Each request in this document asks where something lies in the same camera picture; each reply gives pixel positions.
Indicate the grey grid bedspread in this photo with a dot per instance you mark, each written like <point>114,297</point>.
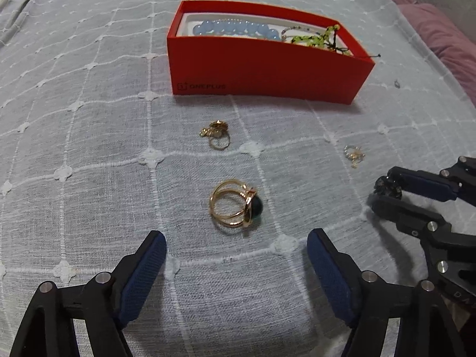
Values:
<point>96,152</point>

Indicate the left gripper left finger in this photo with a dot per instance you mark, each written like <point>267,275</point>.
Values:
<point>135,275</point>

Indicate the white box insert tray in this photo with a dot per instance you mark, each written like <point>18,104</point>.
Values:
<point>261,27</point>

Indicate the mauve pink duvet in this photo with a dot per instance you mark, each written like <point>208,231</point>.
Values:
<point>445,40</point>

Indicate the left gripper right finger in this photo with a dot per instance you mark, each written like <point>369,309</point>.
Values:
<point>338,275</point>

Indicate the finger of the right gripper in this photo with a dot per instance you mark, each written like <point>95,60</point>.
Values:
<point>408,218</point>
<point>449,184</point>

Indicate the red cardboard box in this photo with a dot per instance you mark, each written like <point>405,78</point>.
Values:
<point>208,65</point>

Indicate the gold ring dark stone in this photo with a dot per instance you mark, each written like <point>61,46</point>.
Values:
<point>234,204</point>

